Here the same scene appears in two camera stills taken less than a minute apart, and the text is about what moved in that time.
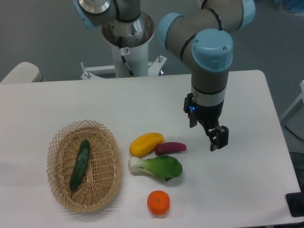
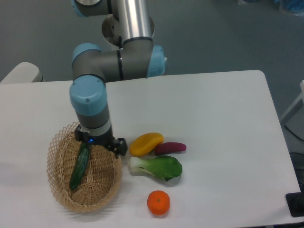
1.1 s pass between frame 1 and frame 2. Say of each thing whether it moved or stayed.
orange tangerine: stayed
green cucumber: stayed
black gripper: moved
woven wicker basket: stayed
